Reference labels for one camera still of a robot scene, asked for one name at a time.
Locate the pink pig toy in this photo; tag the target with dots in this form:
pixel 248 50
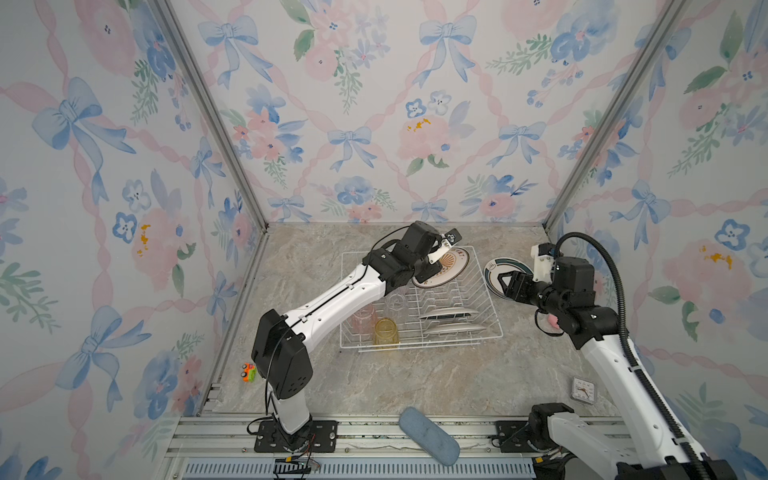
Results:
pixel 551 325

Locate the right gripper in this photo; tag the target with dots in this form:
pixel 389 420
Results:
pixel 518 280

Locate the green red rimmed plate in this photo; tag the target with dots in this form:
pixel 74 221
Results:
pixel 502 265

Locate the clear glass cup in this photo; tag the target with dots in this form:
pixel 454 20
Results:
pixel 397 306

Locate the yellow plastic cup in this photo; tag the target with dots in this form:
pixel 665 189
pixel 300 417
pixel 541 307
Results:
pixel 386 333

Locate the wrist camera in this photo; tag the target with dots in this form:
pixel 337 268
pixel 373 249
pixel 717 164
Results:
pixel 543 256
pixel 449 239

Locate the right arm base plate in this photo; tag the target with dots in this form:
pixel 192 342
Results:
pixel 513 436

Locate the orange sunburst plate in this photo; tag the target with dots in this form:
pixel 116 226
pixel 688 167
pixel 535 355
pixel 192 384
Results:
pixel 453 263

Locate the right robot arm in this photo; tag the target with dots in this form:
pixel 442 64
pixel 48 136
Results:
pixel 662 448

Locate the plain white plate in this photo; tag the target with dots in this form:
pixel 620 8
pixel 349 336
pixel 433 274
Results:
pixel 453 328

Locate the white wire dish rack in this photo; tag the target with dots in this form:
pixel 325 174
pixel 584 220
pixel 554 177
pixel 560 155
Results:
pixel 468 290

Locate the green red banded plate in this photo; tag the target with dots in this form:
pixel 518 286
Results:
pixel 449 313

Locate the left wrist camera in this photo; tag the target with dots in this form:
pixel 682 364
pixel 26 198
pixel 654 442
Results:
pixel 449 239

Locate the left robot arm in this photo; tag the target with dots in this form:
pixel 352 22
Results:
pixel 284 341

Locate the aluminium front rail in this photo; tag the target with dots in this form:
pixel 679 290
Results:
pixel 368 447

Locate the colourful toy car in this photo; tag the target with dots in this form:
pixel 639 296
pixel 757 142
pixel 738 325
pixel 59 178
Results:
pixel 248 372

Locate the pink plastic cup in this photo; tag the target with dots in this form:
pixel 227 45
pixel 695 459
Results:
pixel 363 321

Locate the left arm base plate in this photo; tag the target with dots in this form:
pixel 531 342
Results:
pixel 317 436

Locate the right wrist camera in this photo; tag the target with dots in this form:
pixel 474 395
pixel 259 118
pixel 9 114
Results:
pixel 543 256

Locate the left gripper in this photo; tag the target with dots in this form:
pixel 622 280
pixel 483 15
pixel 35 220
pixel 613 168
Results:
pixel 432 270

